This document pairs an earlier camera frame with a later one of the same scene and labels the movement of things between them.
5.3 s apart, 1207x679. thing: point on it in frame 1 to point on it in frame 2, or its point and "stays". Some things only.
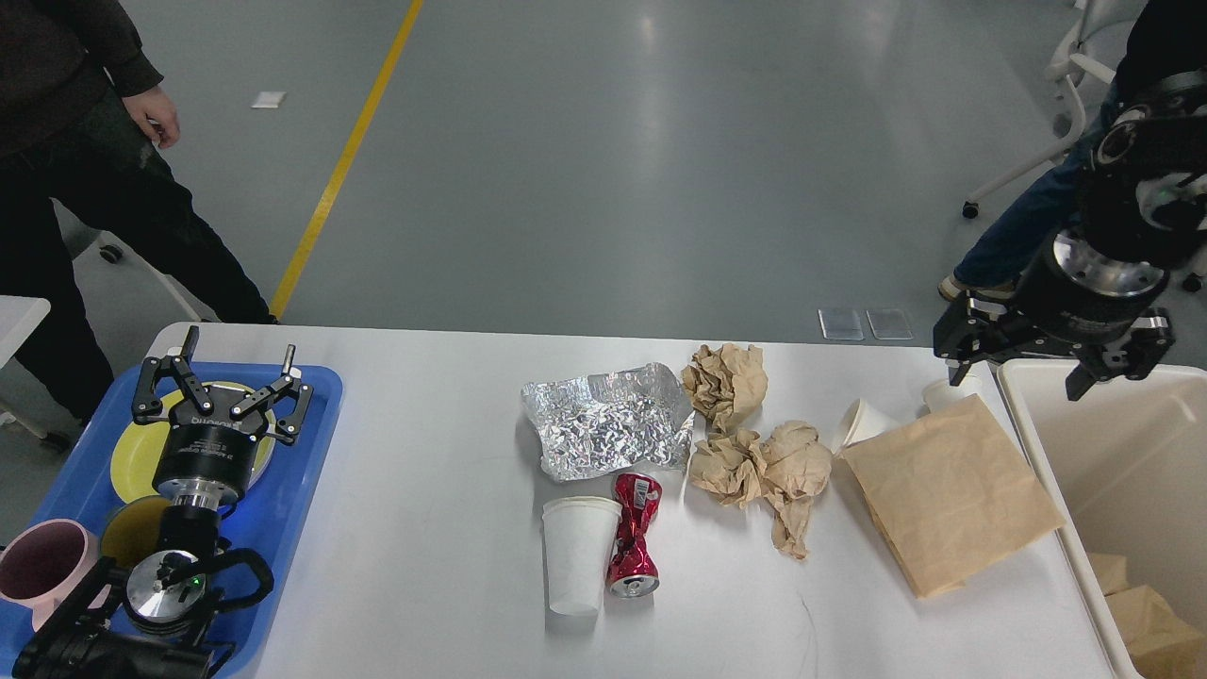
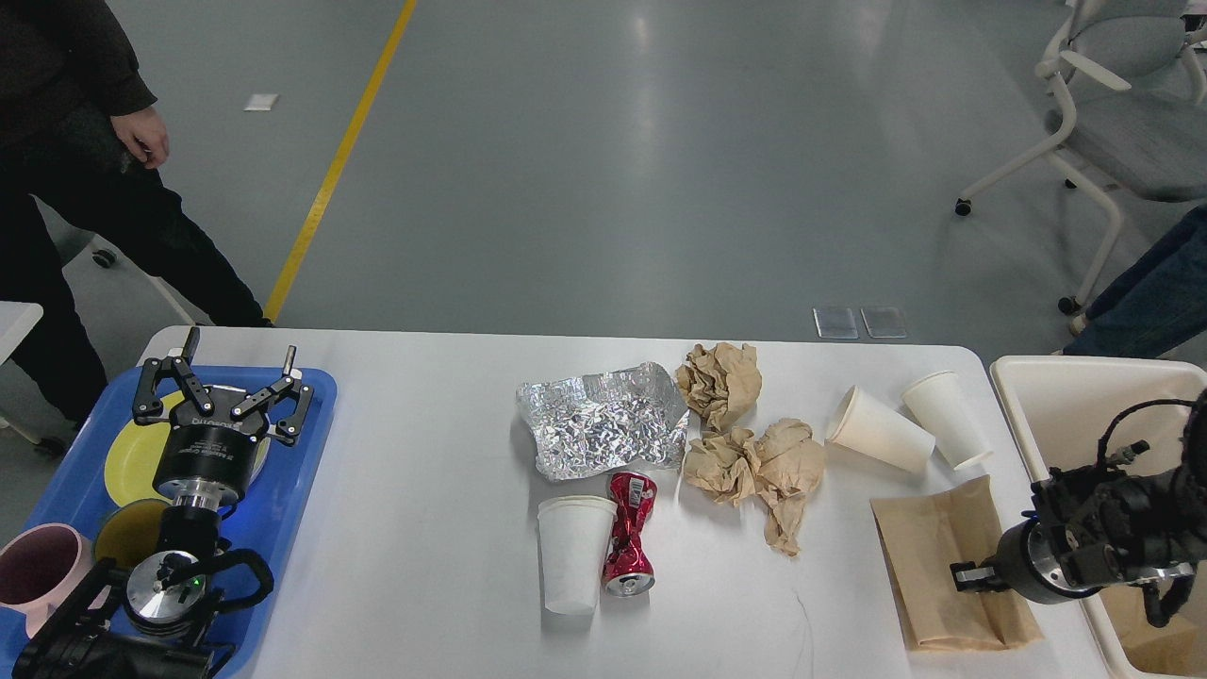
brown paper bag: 947,498 to 919,535
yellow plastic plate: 140,451 stays
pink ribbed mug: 39,561 stays
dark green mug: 132,530 stays
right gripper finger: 969,332 to 968,577
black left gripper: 208,455 stays
